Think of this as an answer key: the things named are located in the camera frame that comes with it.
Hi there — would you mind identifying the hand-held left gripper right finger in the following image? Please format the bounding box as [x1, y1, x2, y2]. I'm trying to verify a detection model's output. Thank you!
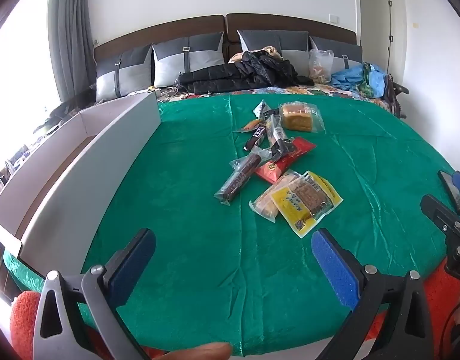
[311, 229, 435, 360]

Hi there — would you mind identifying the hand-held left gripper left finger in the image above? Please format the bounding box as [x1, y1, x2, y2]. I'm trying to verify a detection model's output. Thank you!
[34, 228, 156, 360]

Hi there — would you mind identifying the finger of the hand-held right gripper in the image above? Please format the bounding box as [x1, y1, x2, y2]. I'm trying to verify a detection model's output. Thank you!
[437, 170, 460, 217]
[420, 194, 460, 235]

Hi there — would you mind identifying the yellow snack packet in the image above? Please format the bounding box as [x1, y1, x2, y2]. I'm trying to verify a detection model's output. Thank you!
[270, 170, 344, 238]

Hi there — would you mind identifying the pale cake packet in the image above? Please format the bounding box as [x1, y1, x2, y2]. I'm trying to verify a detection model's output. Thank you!
[248, 170, 302, 223]

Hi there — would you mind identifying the white cardboard box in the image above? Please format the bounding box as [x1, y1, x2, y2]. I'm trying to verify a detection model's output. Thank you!
[0, 92, 162, 272]

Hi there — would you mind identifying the red snack packet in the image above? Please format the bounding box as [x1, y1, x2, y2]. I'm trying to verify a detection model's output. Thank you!
[254, 137, 317, 184]

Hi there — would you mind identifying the long dark sausage packet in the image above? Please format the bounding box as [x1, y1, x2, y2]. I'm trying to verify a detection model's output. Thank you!
[214, 146, 272, 206]

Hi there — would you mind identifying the black stick snack packet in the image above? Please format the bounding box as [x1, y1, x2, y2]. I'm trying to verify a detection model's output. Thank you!
[265, 110, 294, 158]

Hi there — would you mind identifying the brown snack bar packet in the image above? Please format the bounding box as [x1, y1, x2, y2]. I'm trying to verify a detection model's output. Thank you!
[244, 120, 270, 151]

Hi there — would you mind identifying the orange snack packet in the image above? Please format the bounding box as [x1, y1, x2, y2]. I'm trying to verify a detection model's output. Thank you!
[233, 118, 264, 134]

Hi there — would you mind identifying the person's left hand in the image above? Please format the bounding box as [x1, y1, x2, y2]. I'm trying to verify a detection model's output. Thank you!
[166, 340, 233, 360]

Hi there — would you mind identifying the green satin cloth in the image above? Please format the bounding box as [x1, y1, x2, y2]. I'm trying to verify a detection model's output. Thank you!
[3, 92, 460, 357]

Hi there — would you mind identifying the black bag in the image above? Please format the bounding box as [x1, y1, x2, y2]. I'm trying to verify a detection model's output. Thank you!
[383, 75, 410, 119]

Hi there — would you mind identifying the blue cloth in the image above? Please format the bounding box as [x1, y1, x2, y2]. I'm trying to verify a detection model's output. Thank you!
[330, 62, 388, 98]

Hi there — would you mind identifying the clear bread loaf packet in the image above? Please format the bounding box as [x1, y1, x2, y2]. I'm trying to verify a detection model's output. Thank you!
[278, 101, 325, 133]

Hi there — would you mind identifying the grey and white pillow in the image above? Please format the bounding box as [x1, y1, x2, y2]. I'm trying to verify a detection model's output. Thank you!
[237, 30, 311, 79]
[95, 43, 155, 102]
[152, 32, 225, 87]
[308, 35, 363, 83]

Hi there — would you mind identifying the grey triangular snack packet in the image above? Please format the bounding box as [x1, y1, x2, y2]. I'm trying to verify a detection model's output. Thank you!
[252, 99, 275, 119]

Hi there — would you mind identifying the clear plastic bag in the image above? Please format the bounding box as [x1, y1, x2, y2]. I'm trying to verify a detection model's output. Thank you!
[308, 49, 335, 84]

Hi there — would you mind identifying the white door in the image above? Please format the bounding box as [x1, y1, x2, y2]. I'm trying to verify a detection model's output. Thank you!
[357, 0, 407, 87]

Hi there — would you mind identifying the colourful printed bedsheet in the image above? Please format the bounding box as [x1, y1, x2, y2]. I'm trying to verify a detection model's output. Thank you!
[128, 82, 392, 107]

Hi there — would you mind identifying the black puffer jacket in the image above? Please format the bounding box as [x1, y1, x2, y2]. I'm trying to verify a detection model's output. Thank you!
[176, 50, 315, 94]

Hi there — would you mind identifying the bright window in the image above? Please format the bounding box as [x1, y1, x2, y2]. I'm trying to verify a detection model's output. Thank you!
[0, 7, 61, 147]

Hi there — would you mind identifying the tan cloth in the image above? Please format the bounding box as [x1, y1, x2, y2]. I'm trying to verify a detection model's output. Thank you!
[230, 46, 281, 63]

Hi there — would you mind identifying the grey curtain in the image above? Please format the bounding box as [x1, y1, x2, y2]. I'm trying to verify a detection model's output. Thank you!
[48, 0, 95, 104]

